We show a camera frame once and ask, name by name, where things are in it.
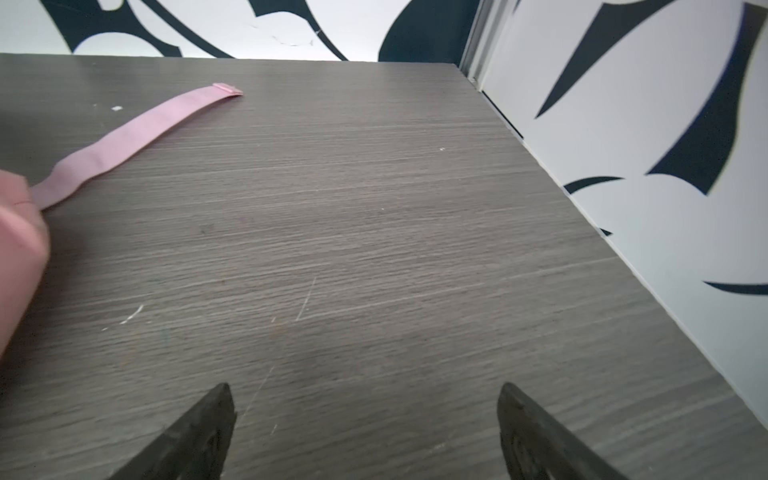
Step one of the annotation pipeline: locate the pink student backpack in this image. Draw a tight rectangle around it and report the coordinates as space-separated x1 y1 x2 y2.
1 83 243 350

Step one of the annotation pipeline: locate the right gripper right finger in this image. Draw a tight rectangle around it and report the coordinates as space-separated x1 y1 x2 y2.
497 382 625 480

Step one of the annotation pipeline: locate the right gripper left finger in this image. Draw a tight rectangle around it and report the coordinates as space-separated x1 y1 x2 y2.
110 383 237 480

